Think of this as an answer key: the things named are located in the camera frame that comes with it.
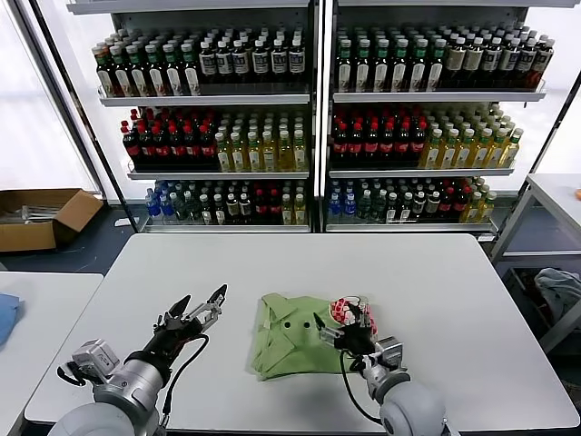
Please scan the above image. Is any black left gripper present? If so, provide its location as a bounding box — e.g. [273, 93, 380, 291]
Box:
[144, 283, 229, 364]

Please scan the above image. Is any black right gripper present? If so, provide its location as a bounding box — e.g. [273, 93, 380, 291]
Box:
[312, 304, 378, 358]

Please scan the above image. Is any green polo shirt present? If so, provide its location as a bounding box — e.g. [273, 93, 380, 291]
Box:
[251, 292, 379, 382]

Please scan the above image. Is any red cap cola bottle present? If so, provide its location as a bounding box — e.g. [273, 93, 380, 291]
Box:
[252, 189, 268, 225]
[331, 123, 349, 168]
[394, 122, 411, 168]
[152, 125, 170, 170]
[198, 125, 215, 170]
[438, 188, 454, 223]
[137, 125, 155, 170]
[182, 125, 200, 170]
[362, 123, 380, 168]
[379, 122, 396, 168]
[409, 121, 428, 168]
[347, 123, 364, 168]
[452, 186, 468, 223]
[167, 125, 185, 170]
[121, 126, 141, 170]
[266, 189, 281, 225]

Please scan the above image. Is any black slanted pole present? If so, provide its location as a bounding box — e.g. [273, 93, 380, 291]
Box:
[497, 67, 581, 238]
[27, 0, 141, 233]

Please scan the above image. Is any white side table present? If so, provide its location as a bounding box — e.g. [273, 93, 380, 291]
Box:
[0, 271, 104, 436]

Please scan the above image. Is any brown cardboard box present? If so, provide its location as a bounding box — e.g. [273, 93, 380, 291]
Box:
[0, 189, 104, 253]

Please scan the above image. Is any blue folded cloth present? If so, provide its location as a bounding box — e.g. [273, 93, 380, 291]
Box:
[0, 293, 26, 350]

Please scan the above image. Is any metal parts bundle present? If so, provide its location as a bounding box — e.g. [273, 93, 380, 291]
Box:
[0, 204, 63, 224]

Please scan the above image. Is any grey shelf unit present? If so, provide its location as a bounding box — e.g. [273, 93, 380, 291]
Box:
[65, 0, 321, 235]
[320, 0, 548, 235]

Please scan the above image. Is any grey white cloth pile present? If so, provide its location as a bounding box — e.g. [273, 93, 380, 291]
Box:
[533, 267, 581, 319]

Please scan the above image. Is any green cap tea bottle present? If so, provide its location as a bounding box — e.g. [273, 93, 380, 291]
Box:
[143, 44, 167, 98]
[353, 39, 371, 94]
[125, 44, 149, 98]
[110, 45, 132, 99]
[390, 39, 409, 94]
[94, 46, 114, 99]
[162, 43, 184, 97]
[427, 39, 446, 93]
[372, 39, 390, 94]
[180, 43, 201, 97]
[335, 39, 353, 94]
[409, 39, 428, 94]

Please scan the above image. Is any dark window mullion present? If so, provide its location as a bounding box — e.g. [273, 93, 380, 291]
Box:
[12, 0, 109, 202]

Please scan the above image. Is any beige label dark bottle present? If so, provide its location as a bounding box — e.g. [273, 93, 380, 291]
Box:
[463, 37, 483, 90]
[445, 37, 464, 90]

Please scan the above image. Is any blue label dark bottle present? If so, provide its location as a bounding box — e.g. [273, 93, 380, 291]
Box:
[481, 37, 500, 90]
[516, 38, 535, 90]
[498, 37, 517, 90]

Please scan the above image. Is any red tea bottle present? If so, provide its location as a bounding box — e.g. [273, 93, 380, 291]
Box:
[531, 39, 554, 90]

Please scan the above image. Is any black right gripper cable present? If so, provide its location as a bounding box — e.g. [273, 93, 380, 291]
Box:
[338, 348, 387, 426]

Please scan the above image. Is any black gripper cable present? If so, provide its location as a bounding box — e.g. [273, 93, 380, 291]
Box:
[159, 333, 211, 429]
[338, 348, 387, 426]

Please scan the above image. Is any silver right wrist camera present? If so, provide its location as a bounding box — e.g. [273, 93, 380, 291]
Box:
[374, 336, 406, 372]

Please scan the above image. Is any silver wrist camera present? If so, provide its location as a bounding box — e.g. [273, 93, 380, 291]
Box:
[67, 338, 123, 387]
[374, 336, 406, 372]

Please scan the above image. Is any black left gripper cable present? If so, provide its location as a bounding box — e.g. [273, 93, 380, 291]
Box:
[159, 333, 211, 429]

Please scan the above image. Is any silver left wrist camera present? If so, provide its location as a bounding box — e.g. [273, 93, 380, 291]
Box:
[67, 338, 123, 387]

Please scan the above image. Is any black hooked camera cable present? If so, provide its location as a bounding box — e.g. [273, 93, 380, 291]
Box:
[56, 362, 88, 388]

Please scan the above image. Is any white metal-frame table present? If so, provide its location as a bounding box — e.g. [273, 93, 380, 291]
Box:
[488, 173, 581, 354]

